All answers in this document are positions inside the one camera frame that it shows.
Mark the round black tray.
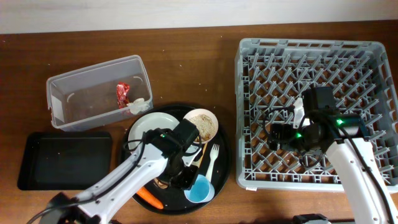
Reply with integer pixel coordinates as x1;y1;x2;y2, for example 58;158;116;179
132;103;232;215

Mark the orange carrot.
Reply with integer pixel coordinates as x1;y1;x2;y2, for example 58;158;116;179
136;187;164;210

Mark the grey plastic dishwasher rack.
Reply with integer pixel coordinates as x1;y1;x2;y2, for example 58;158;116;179
235;38;397;193

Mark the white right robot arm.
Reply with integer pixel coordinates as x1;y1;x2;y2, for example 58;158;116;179
262;87;397;223

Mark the pink bowl with food scraps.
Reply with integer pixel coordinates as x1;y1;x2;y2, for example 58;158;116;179
183;109;219;144

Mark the clear plastic waste bin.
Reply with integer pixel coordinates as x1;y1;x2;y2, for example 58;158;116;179
46;55;153;131

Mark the rectangular black tray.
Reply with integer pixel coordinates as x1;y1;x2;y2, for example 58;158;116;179
17;131;113;190

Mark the white tissue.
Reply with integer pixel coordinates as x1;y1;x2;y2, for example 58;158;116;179
127;98;150;115

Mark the light blue cup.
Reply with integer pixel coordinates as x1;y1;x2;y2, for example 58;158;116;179
183;174;215;203

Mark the wooden chopstick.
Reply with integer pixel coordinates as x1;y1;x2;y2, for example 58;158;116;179
192;143;208;167

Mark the white plastic fork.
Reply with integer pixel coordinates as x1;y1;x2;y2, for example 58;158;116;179
206;144;220;182

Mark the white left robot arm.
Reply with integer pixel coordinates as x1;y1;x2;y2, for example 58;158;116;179
29;119;201;223

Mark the red snack wrapper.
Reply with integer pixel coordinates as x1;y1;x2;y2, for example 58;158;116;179
116;82;130;108

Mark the brown walnut shell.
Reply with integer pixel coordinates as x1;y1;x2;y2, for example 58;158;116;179
154;179;169;189

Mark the pale grey plate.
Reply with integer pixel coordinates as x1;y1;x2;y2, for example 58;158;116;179
122;112;180;151

